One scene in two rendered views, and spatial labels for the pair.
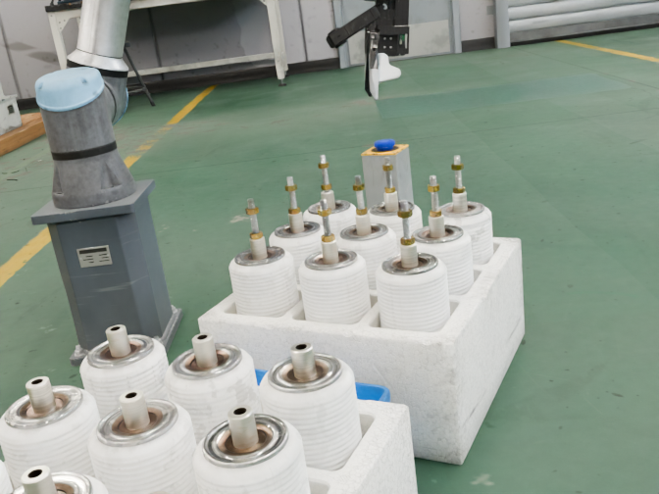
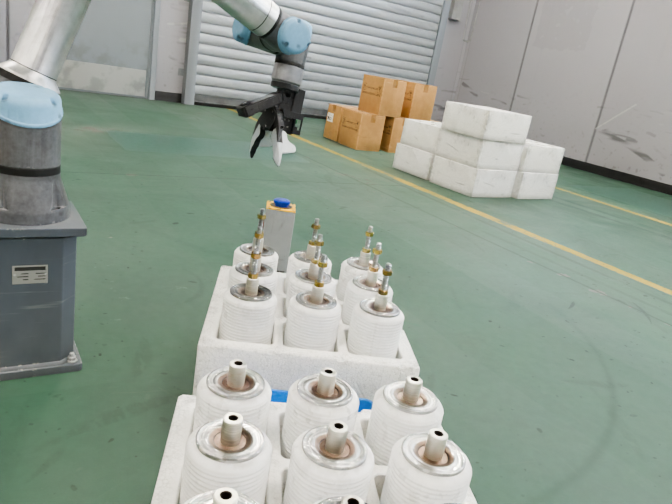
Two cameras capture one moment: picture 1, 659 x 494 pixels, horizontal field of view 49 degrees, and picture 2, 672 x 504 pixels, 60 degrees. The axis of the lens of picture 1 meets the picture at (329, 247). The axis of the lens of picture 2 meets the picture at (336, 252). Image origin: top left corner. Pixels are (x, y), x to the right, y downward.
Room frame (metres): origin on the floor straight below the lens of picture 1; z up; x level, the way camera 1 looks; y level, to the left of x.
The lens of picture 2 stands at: (0.17, 0.57, 0.67)
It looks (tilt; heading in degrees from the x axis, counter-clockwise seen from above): 18 degrees down; 324
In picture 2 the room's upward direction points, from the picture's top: 10 degrees clockwise
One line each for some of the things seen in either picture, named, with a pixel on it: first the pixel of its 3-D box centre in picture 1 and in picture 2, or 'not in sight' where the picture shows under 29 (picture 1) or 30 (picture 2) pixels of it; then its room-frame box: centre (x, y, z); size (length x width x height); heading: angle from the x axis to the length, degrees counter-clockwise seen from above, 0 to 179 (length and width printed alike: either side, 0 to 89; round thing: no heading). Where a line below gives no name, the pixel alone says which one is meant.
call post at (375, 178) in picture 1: (392, 228); (272, 266); (1.36, -0.13, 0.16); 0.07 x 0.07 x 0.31; 61
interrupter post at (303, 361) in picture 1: (303, 361); (412, 389); (0.65, 0.04, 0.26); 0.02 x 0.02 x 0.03
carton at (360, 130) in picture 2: not in sight; (361, 129); (4.22, -2.46, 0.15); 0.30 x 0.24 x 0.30; 177
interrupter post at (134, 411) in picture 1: (134, 411); (336, 438); (0.60, 0.20, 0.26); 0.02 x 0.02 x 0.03
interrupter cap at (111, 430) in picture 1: (137, 422); (334, 447); (0.60, 0.20, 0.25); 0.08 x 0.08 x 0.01
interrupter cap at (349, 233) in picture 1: (364, 232); (313, 277); (1.07, -0.06, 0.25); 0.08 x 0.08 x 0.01
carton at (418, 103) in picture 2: not in sight; (413, 100); (4.22, -2.97, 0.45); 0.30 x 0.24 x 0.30; 176
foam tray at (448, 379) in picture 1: (375, 326); (301, 348); (1.07, -0.06, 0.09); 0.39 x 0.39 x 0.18; 61
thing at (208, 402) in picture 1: (222, 434); (314, 447); (0.71, 0.15, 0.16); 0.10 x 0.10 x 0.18
